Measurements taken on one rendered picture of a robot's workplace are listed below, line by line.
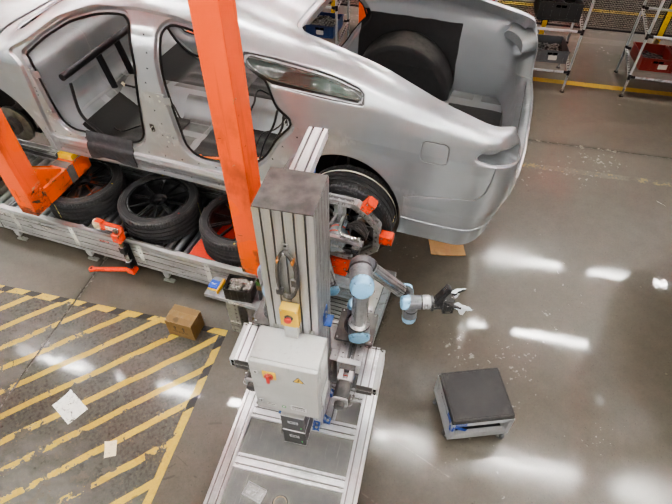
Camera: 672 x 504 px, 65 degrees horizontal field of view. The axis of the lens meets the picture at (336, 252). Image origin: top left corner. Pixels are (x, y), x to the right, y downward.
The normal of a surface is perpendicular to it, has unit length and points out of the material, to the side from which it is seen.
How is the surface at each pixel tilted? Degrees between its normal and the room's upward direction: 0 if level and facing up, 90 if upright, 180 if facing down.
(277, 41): 31
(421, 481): 0
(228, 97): 90
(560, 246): 0
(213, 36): 90
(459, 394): 0
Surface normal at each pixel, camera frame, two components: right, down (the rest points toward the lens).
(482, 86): -0.33, 0.70
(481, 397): 0.00, -0.68
